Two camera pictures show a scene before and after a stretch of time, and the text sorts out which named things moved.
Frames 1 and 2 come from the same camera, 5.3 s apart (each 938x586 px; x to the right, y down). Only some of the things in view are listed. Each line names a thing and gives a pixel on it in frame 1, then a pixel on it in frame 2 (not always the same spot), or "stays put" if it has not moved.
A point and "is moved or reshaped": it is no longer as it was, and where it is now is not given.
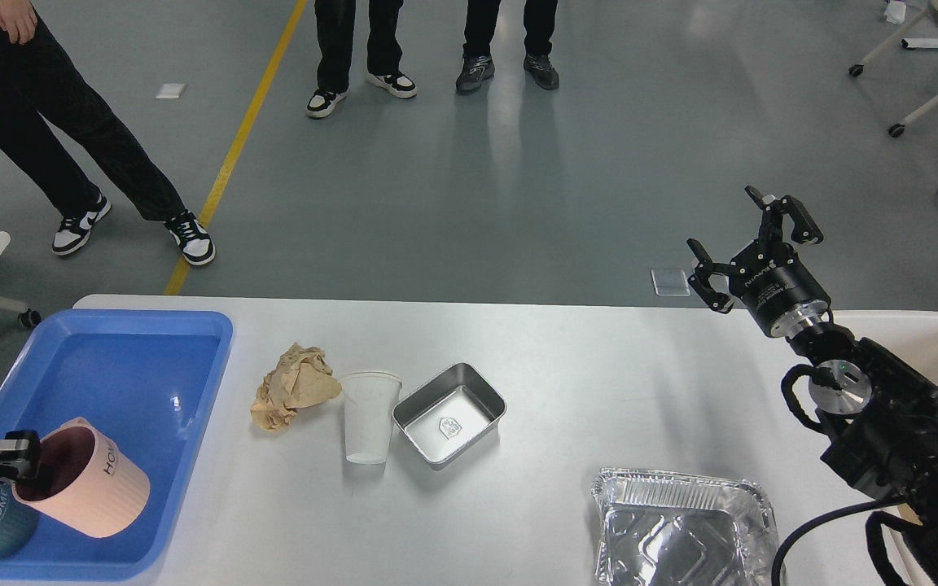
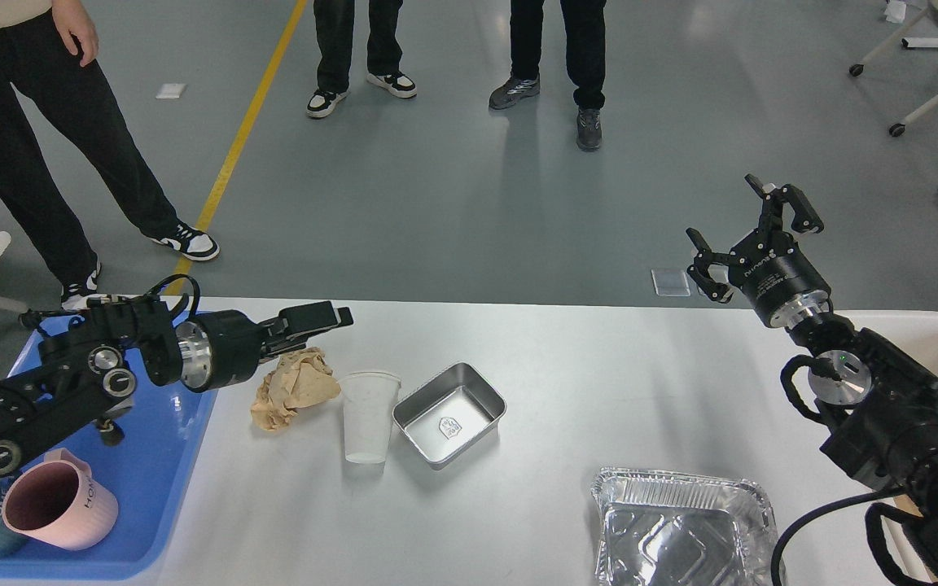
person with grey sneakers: x=539 y=24 to x=585 y=23
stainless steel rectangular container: x=449 y=417 stays put
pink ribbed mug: x=84 y=483 is moved or reshaped
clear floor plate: x=670 y=282 stays put
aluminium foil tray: x=656 y=529 stays put
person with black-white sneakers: x=334 y=26 stays put
